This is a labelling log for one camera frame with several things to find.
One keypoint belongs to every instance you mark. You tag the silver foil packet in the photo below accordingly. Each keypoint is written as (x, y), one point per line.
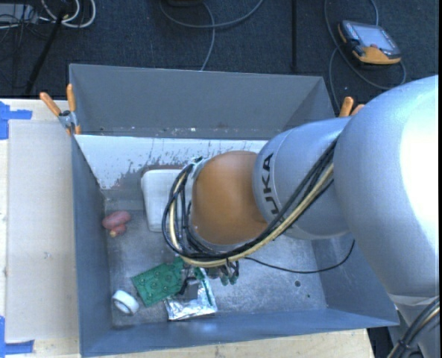
(191, 308)

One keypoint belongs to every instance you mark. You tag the green circuit board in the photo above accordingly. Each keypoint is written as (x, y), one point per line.
(155, 282)

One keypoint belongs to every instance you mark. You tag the white tape roll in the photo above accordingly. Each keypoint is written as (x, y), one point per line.
(125, 302)

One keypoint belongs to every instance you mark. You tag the grey metal bin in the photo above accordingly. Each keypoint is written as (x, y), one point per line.
(265, 285)

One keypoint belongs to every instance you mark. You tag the white rectangular sponge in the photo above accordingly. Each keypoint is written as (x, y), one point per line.
(155, 196)

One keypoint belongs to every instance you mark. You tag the pink toy sausage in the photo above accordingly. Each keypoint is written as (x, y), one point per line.
(115, 219)

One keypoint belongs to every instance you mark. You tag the pale flat board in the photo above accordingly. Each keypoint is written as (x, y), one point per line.
(38, 218)

